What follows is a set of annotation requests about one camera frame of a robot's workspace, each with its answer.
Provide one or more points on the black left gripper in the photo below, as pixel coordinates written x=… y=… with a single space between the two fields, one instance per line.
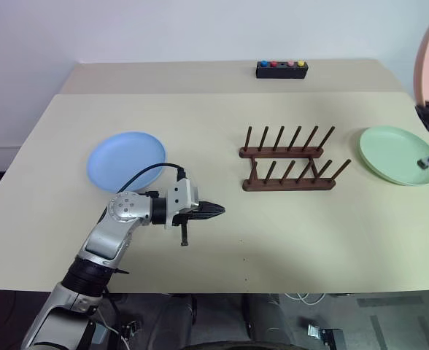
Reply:
x=194 y=215

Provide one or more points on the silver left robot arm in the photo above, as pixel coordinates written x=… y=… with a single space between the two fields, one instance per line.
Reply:
x=101 y=237

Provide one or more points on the wooden dish rack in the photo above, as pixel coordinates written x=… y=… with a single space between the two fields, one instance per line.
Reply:
x=287 y=184

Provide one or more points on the green plate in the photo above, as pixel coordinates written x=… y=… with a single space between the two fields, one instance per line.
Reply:
x=391 y=153

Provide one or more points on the blue plate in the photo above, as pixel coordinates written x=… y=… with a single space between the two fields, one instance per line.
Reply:
x=127 y=160

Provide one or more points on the black button box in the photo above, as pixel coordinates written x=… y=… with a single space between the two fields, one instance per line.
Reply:
x=282 y=71

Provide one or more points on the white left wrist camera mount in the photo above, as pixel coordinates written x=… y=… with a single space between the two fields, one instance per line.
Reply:
x=181 y=197

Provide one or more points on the black metal bracket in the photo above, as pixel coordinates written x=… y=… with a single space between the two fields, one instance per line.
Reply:
x=325 y=333

